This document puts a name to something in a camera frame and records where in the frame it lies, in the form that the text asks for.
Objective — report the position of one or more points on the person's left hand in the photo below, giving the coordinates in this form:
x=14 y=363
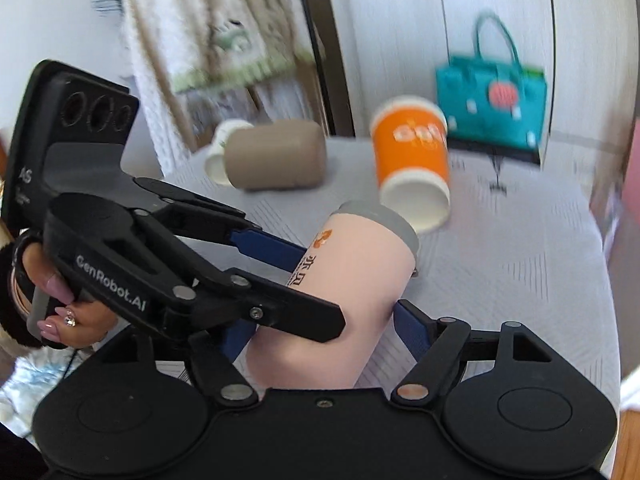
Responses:
x=85 y=320

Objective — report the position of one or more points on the teal handbag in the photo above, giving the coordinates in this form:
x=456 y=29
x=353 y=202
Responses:
x=470 y=105

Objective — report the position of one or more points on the white quilted tablecloth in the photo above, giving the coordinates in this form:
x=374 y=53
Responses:
x=500 y=270

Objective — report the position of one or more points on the pink cup with grey rim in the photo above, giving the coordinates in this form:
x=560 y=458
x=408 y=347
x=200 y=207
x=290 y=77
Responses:
x=345 y=285

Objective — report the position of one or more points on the white cup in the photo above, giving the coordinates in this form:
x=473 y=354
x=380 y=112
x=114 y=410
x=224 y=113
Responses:
x=216 y=165

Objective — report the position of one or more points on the white wardrobe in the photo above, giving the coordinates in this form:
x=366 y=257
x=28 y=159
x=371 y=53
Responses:
x=390 y=20

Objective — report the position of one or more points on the light patterned cloth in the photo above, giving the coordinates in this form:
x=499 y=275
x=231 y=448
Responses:
x=30 y=367

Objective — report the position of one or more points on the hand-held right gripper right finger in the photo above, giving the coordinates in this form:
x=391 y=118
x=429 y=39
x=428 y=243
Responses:
x=412 y=332

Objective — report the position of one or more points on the white knitted garment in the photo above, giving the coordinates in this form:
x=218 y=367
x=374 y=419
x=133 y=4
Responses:
x=200 y=20

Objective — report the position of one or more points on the orange paper cup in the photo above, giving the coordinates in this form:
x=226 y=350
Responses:
x=410 y=155

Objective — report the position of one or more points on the dark door frame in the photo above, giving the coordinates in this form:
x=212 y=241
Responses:
x=325 y=35

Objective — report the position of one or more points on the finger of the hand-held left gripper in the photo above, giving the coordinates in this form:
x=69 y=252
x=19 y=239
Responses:
x=265 y=251
x=300 y=310

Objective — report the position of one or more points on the brown cup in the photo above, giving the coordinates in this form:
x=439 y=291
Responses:
x=280 y=155

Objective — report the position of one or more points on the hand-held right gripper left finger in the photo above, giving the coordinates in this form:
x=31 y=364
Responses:
x=239 y=343

